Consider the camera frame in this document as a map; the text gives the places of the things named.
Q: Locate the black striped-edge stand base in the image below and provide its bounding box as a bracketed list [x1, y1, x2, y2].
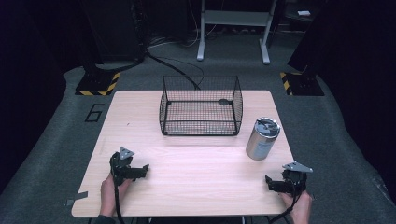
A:
[278, 71, 325, 97]
[74, 71, 121, 97]

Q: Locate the grey tape strip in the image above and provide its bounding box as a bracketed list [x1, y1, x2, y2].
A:
[64, 190, 90, 207]

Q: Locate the black wire basket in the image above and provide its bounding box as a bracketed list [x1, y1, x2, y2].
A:
[158, 75, 245, 137]

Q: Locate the silver metal can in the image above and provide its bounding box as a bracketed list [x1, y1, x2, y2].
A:
[245, 116, 282, 161]

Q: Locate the black floor cable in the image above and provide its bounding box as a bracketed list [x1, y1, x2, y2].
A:
[145, 49, 205, 91]

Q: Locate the person's right hand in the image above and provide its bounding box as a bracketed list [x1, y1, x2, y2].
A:
[279, 189, 313, 224]

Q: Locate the white metal stand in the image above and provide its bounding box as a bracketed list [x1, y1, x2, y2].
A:
[196, 0, 278, 65]

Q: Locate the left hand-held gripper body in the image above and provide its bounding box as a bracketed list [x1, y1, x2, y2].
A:
[109, 146, 138, 187]

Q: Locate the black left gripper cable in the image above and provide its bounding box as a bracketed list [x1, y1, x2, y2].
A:
[113, 181, 126, 224]

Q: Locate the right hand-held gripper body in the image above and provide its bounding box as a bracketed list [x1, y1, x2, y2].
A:
[280, 161, 314, 196]

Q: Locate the person's left hand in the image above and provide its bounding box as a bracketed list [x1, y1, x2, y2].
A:
[99, 172, 133, 218]

